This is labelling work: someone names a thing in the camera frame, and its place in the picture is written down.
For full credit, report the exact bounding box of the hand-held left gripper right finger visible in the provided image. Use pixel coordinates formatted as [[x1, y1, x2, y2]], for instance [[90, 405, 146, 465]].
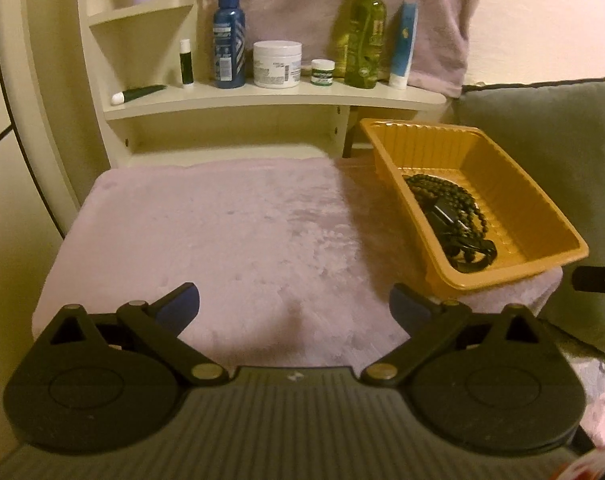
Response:
[[360, 282, 541, 388]]

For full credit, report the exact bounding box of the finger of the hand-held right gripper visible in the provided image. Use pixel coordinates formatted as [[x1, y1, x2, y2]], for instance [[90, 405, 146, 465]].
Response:
[[571, 265, 605, 294]]

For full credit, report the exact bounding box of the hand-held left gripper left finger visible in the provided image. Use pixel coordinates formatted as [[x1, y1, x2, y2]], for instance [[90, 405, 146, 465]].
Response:
[[47, 282, 230, 388]]

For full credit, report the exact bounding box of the black wristwatch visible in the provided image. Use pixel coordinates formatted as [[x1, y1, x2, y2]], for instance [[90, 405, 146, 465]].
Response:
[[445, 237, 498, 275]]

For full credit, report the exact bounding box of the brown wooden bead necklace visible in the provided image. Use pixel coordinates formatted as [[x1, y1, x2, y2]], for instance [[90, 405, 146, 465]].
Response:
[[450, 187, 494, 242]]

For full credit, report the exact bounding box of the dark green bead necklace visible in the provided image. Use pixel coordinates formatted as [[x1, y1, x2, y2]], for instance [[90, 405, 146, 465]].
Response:
[[401, 174, 464, 212]]

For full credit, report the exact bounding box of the yellow plastic tray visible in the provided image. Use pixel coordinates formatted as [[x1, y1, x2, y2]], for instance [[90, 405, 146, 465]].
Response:
[[359, 117, 590, 297]]

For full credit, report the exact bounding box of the lilac fuzzy blanket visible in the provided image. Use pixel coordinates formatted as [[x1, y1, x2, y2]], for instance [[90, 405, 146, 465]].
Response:
[[32, 156, 563, 371]]

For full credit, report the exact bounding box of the grey-green cushion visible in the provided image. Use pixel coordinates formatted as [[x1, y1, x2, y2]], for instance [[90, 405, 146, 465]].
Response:
[[455, 77, 605, 361]]

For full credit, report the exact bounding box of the red and white packet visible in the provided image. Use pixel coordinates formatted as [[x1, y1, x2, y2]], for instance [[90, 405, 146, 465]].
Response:
[[553, 442, 605, 480]]

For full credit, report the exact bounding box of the dark green tube white cap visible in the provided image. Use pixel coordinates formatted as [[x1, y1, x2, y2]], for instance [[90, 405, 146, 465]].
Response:
[[111, 85, 167, 107]]

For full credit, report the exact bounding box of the cream shelf unit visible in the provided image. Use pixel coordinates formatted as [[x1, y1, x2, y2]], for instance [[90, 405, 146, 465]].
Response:
[[20, 0, 448, 171]]

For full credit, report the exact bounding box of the lip balm stick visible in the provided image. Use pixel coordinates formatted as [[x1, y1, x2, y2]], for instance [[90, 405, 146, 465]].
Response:
[[179, 38, 195, 88]]

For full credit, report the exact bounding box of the small green-lidded jar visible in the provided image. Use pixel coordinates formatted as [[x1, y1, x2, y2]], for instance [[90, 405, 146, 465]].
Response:
[[310, 59, 336, 86]]

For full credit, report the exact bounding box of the white cream jar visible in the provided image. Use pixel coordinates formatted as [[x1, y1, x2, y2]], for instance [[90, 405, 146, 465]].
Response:
[[252, 40, 303, 90]]

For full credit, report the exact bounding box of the blue and white tube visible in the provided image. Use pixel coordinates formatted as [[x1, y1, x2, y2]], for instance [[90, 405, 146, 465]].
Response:
[[389, 1, 419, 90]]

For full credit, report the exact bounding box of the blue spray bottle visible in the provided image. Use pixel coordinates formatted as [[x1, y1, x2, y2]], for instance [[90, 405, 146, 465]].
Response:
[[211, 0, 247, 90]]

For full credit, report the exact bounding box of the green spray bottle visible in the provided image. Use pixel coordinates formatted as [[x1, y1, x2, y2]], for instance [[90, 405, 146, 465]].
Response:
[[343, 0, 388, 90]]

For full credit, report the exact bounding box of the lilac hanging towel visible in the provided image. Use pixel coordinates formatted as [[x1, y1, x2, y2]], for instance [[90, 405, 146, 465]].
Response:
[[197, 0, 483, 100]]

